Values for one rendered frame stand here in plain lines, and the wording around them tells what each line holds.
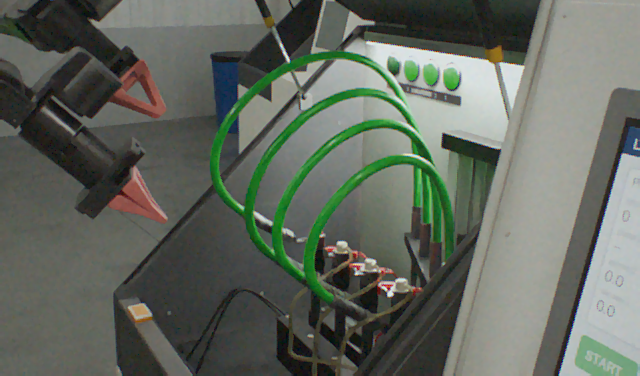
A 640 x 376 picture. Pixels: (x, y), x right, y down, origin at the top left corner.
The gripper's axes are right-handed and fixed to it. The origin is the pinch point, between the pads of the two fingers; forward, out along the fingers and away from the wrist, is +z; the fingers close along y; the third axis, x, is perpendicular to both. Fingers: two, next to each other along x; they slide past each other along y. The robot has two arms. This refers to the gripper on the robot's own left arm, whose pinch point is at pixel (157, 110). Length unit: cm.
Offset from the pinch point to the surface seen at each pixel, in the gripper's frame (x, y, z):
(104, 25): -108, 661, -90
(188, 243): 10.7, 36.6, 22.1
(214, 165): 0.4, -0.8, 11.3
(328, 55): -23.9, -1.2, 12.9
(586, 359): -5, -46, 46
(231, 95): -134, 606, 47
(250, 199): 1.3, -7.1, 17.6
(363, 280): -0.9, -8.9, 37.5
